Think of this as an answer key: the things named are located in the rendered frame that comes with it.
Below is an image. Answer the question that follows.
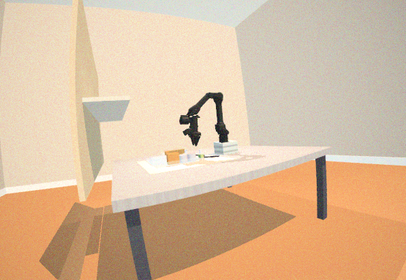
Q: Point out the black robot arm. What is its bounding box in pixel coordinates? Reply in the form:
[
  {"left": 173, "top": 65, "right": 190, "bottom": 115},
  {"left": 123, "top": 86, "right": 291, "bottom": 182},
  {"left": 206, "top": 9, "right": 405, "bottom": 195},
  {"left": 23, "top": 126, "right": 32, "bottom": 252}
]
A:
[{"left": 179, "top": 92, "right": 229, "bottom": 143}]

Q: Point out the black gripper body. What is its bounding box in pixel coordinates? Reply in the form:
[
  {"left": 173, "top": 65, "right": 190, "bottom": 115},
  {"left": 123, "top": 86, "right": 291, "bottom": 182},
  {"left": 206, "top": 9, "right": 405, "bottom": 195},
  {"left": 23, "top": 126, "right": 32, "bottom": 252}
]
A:
[{"left": 188, "top": 124, "right": 201, "bottom": 137}]

